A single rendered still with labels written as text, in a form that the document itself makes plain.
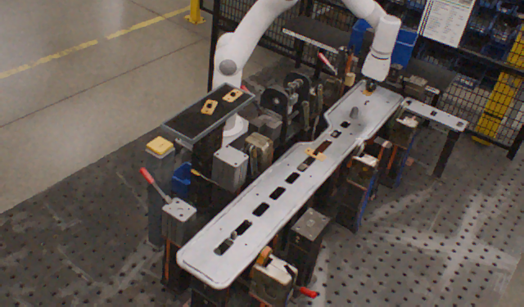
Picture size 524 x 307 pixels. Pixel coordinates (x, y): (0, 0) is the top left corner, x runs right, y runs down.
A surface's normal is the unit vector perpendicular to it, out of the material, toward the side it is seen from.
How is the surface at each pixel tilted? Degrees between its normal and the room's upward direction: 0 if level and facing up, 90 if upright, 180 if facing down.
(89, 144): 0
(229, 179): 90
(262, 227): 0
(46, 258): 0
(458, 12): 90
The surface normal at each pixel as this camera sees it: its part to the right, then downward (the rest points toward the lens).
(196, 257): 0.12, -0.80
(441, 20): -0.54, 0.45
